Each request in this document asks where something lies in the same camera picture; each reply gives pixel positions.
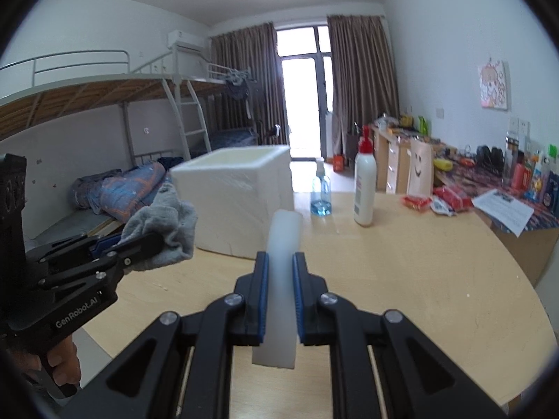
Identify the white air conditioner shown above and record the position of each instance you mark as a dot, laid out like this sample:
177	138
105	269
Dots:
185	39

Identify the group of toiletry bottles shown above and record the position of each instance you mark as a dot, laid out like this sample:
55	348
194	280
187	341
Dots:
528	170

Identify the light wooden side desk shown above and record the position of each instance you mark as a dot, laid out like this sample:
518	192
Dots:
537	253

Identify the small red snack packet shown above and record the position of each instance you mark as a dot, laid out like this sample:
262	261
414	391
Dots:
417	203

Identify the wooden desk with drawers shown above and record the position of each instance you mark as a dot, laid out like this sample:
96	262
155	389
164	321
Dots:
391	161

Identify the paper bag with smiley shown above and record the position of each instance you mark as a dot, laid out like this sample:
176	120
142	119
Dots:
419	168

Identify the white foam tube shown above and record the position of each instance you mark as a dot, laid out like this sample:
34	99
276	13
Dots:
281	248

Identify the person's left hand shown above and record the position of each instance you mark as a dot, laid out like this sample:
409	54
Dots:
67	362

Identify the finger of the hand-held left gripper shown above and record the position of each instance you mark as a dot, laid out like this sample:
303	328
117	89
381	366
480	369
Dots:
139	246
105	245

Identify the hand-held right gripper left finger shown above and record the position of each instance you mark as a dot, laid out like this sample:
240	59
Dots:
262	301

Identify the large red snack packet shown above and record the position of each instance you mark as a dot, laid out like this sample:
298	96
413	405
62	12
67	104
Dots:
454	196

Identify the blue spray bottle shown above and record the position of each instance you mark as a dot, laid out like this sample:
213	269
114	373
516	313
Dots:
321	203

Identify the yellow pouch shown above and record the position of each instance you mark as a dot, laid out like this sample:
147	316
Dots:
442	165

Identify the white snack packet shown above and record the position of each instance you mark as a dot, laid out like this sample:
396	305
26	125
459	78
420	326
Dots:
442	208

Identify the pink wall poster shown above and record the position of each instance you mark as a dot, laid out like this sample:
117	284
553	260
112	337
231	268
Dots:
493	84

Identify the patterned tablecloth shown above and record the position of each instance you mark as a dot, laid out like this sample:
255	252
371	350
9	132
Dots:
476	179

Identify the white wall socket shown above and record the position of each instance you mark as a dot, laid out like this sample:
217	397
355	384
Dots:
519	125

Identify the blue plaid bedding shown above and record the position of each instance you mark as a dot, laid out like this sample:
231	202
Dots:
231	137

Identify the brown curtain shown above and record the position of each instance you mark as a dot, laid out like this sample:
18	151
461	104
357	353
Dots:
244	52
362	87

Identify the green bottle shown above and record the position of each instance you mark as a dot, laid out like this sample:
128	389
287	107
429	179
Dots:
423	125

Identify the orange container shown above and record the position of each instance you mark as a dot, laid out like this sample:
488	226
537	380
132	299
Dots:
340	162

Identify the hanging dark clothes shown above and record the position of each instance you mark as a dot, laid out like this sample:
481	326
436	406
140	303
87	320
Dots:
238	85

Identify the blue and orange quilt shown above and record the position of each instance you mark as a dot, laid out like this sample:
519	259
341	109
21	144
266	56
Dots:
126	187

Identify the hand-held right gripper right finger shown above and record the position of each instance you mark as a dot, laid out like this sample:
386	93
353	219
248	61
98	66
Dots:
298	301

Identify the white bed ladder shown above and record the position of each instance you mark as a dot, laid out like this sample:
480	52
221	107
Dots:
192	118

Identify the grey sock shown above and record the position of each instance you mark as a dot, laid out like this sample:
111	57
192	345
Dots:
174	222

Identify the black headphones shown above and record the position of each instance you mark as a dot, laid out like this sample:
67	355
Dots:
489	157

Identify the glass balcony door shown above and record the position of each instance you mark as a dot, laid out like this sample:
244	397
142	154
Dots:
303	96

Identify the white foam box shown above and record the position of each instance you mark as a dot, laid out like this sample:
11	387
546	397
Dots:
236	200

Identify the white metal bunk bed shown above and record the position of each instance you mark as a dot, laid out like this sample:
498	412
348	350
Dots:
218	89
78	96

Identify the printed paper sheet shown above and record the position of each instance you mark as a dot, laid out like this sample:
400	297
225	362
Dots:
502	209

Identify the white lotion bottle red pump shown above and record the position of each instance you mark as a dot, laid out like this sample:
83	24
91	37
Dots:
364	183

